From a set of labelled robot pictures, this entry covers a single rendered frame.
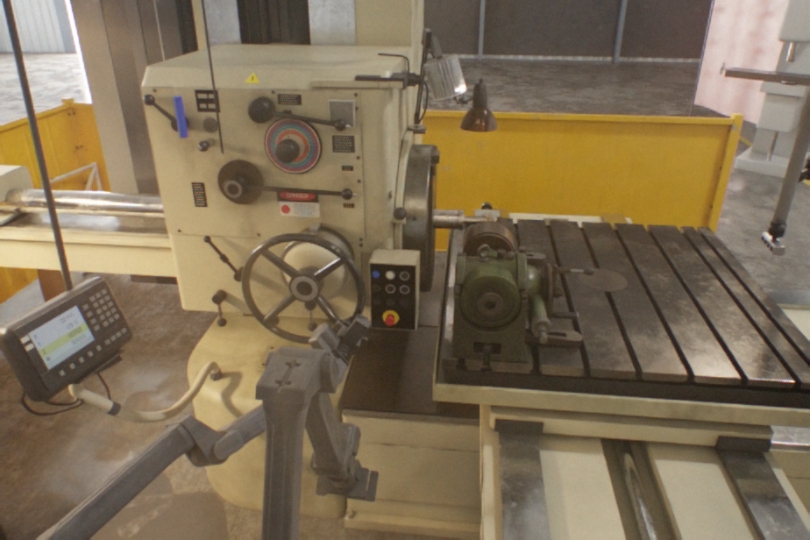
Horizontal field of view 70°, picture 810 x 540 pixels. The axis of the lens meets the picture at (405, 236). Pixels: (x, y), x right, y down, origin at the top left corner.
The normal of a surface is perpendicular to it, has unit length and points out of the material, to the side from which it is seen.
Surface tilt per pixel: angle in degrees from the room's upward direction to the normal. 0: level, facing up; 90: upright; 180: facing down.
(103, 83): 90
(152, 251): 90
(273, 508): 67
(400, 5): 90
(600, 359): 0
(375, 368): 0
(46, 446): 0
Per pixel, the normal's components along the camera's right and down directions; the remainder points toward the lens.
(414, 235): -0.11, 0.26
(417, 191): -0.08, -0.32
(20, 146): 0.99, 0.04
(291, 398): -0.13, 0.02
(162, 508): 0.00, -0.91
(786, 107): -0.68, 0.31
